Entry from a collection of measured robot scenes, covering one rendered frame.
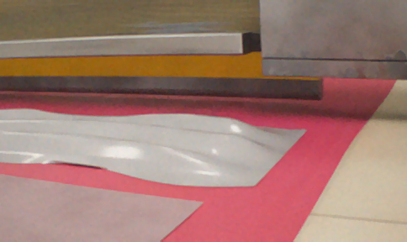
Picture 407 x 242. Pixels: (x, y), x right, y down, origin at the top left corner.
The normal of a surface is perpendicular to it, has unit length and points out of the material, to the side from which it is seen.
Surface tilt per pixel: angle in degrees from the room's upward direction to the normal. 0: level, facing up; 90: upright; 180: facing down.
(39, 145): 6
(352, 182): 32
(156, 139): 5
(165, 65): 56
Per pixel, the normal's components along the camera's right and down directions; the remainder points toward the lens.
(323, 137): -0.07, -0.97
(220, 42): -0.43, 0.22
